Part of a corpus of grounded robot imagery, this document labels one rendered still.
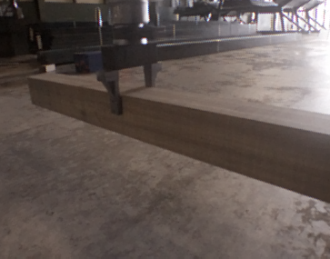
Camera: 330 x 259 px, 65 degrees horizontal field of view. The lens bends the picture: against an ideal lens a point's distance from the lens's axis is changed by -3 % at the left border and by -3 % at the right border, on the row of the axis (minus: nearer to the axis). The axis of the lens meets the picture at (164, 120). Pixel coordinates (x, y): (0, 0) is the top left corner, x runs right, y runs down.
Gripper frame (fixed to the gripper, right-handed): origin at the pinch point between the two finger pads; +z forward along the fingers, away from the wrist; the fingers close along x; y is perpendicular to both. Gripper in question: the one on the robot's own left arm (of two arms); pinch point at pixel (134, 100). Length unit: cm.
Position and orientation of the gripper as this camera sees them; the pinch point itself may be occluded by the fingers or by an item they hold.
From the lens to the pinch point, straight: 64.4
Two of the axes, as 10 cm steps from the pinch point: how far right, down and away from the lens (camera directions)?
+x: -6.5, 2.7, -7.1
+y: -7.6, -1.9, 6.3
